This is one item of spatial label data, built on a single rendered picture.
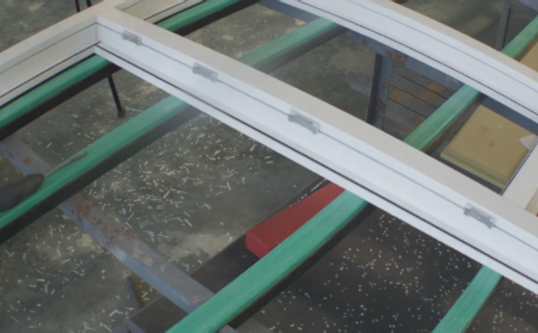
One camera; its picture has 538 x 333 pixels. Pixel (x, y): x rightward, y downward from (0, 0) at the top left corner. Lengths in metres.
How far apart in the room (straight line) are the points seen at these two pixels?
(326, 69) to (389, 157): 2.05
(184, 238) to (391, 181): 1.26
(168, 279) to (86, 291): 1.11
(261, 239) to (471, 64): 0.50
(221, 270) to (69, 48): 0.50
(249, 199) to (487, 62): 1.20
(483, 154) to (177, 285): 0.85
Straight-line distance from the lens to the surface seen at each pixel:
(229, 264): 1.26
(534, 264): 0.93
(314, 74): 2.95
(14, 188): 0.96
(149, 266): 0.93
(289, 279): 0.90
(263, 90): 1.05
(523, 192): 0.97
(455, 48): 1.34
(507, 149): 1.60
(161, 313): 1.18
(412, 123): 2.15
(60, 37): 1.28
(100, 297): 1.99
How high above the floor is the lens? 1.50
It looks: 37 degrees down
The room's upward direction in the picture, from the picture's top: 6 degrees clockwise
